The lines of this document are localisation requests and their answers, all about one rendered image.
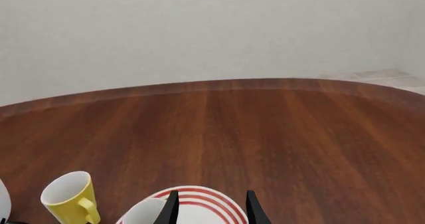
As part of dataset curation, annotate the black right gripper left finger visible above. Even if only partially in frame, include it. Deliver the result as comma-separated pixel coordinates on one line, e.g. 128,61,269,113
155,190,180,224

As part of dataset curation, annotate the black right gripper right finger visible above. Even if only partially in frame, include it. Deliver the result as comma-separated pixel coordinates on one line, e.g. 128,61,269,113
246,190,272,224

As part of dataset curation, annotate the white plate with red rings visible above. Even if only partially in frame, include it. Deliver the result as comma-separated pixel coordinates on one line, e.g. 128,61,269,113
116,185,249,224

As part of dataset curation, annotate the yellow mug white inside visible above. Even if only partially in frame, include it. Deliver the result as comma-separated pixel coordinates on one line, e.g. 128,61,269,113
40,170,101,224

